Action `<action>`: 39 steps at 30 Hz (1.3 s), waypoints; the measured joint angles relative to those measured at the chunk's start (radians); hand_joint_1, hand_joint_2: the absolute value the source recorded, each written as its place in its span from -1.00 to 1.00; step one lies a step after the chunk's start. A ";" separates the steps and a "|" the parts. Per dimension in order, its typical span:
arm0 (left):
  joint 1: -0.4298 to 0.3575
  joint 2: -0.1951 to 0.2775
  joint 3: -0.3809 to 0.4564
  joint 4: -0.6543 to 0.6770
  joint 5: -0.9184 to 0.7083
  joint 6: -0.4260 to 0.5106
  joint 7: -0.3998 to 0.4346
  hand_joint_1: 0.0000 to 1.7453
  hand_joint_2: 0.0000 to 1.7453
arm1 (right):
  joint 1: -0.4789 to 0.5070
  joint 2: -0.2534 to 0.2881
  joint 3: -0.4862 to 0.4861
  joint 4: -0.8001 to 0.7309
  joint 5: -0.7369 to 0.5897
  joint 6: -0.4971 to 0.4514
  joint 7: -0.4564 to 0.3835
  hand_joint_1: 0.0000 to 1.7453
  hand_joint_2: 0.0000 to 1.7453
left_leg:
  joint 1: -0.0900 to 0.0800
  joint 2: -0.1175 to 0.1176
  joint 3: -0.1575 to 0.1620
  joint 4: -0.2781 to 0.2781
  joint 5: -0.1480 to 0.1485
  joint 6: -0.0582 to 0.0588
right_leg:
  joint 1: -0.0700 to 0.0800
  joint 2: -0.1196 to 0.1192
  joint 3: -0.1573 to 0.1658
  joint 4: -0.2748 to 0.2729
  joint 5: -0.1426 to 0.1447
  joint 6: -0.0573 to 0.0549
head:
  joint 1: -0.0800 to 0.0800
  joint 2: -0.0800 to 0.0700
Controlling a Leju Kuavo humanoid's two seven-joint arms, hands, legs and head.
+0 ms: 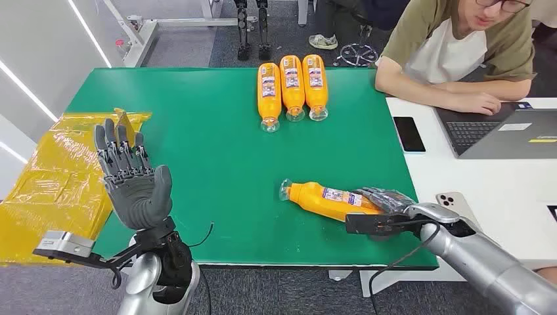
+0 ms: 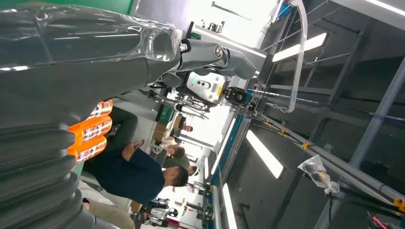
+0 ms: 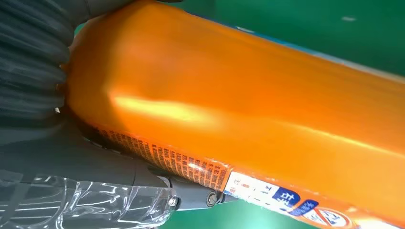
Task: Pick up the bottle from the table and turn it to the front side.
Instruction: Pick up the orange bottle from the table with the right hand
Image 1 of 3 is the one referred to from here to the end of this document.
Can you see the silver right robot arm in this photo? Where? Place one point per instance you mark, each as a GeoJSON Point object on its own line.
{"type": "Point", "coordinates": [478, 261]}

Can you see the yellow film wrapped cardboard box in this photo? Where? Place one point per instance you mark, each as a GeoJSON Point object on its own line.
{"type": "Point", "coordinates": [56, 174]}

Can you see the person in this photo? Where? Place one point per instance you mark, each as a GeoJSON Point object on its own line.
{"type": "Point", "coordinates": [324, 42]}
{"type": "Point", "coordinates": [435, 52]}

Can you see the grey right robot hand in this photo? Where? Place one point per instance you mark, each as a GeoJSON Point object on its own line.
{"type": "Point", "coordinates": [387, 201]}

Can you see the beige smartphone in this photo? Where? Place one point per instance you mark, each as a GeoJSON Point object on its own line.
{"type": "Point", "coordinates": [454, 204]}

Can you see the black flat device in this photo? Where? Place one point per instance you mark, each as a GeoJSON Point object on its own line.
{"type": "Point", "coordinates": [553, 213]}

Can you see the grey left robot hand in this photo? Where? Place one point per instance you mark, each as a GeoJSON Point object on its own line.
{"type": "Point", "coordinates": [135, 195]}

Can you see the chrome office chair base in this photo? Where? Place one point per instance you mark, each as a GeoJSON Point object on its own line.
{"type": "Point", "coordinates": [357, 54]}

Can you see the black robot leg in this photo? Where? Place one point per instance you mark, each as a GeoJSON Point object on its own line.
{"type": "Point", "coordinates": [243, 34]}
{"type": "Point", "coordinates": [263, 34]}

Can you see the black smartphone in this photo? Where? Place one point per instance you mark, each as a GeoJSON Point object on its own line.
{"type": "Point", "coordinates": [409, 134]}

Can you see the grey laptop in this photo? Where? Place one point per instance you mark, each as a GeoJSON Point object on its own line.
{"type": "Point", "coordinates": [500, 143]}

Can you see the person's leg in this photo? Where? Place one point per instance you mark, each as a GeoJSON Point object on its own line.
{"type": "Point", "coordinates": [549, 274]}

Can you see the white metal stand frame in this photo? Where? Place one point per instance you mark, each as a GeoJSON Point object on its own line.
{"type": "Point", "coordinates": [146, 37]}

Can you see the orange bottle clear cap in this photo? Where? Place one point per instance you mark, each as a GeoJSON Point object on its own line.
{"type": "Point", "coordinates": [315, 82]}
{"type": "Point", "coordinates": [269, 93]}
{"type": "Point", "coordinates": [292, 84]}

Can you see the orange detergent bottle blue label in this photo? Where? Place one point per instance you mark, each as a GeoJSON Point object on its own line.
{"type": "Point", "coordinates": [313, 198]}

